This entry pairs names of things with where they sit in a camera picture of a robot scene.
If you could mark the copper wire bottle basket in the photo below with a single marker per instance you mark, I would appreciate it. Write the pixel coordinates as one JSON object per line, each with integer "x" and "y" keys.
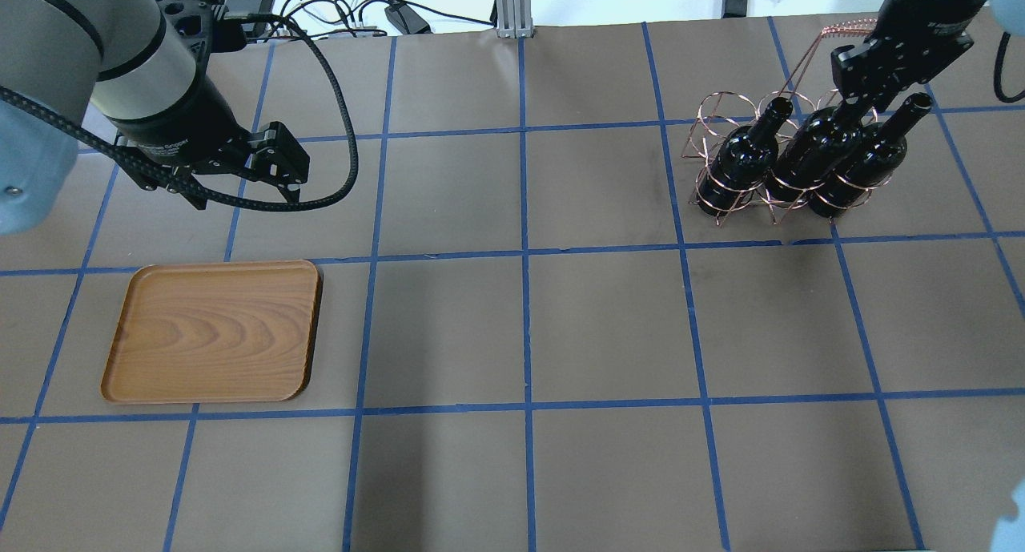
{"x": 711, "y": 129}

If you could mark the wooden tray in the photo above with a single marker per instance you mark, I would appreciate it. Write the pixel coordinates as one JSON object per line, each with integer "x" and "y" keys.
{"x": 242, "y": 331}

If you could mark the aluminium frame post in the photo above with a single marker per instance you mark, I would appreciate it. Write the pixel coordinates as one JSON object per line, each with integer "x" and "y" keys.
{"x": 514, "y": 19}

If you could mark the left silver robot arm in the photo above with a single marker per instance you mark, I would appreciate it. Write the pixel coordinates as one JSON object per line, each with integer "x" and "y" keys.
{"x": 129, "y": 79}

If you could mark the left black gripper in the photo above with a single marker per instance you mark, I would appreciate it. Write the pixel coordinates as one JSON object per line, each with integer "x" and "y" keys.
{"x": 186, "y": 130}

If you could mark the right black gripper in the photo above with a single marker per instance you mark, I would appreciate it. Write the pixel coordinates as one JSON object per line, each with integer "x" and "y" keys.
{"x": 931, "y": 25}

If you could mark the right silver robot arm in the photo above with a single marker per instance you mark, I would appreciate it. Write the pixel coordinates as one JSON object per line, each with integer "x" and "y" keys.
{"x": 1008, "y": 13}

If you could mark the black power adapter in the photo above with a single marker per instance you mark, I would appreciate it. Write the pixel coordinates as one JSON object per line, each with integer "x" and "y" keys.
{"x": 406, "y": 20}

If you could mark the dark wine bottle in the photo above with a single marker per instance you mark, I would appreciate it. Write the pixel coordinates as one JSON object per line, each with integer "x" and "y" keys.
{"x": 825, "y": 138}
{"x": 741, "y": 164}
{"x": 873, "y": 161}

